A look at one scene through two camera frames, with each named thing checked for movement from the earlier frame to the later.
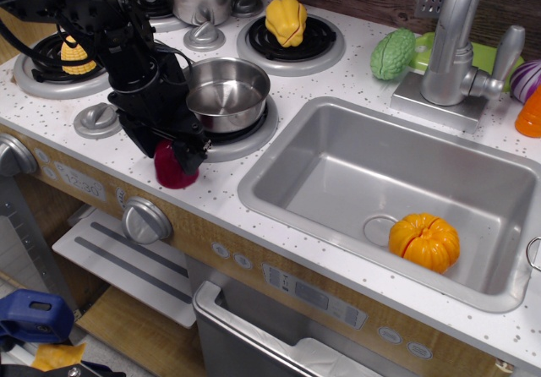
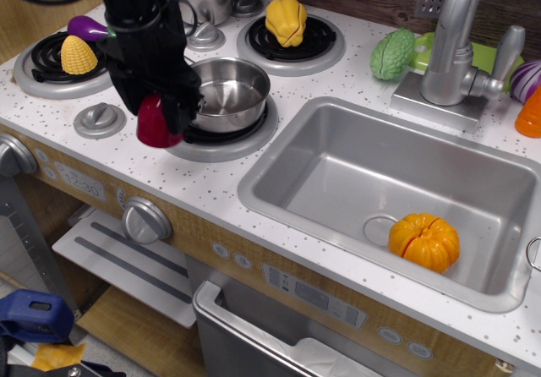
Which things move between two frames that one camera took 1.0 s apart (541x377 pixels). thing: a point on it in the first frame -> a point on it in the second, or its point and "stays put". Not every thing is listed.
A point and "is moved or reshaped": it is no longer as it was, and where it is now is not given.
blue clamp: x=28 y=315 stays put
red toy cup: x=168 y=171 is moved or reshaped
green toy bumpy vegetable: x=391 y=52 stays put
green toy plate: x=484 y=57 stays put
